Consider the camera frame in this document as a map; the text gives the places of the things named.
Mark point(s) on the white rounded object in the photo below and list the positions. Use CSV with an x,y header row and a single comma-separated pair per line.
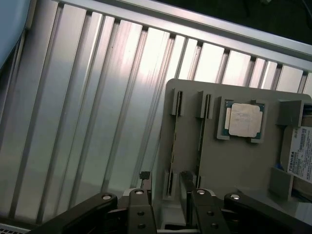
x,y
11,24

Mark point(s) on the CPU with silver lid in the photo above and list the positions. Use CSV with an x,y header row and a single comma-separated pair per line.
x,y
242,119

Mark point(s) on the Toshiba hard disk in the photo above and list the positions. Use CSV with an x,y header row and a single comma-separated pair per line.
x,y
301,156

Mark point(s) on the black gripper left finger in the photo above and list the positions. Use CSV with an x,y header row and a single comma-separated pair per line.
x,y
139,214

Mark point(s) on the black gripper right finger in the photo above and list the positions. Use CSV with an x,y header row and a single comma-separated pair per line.
x,y
209,214

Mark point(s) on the grey parts rack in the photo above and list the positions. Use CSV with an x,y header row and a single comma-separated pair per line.
x,y
243,158

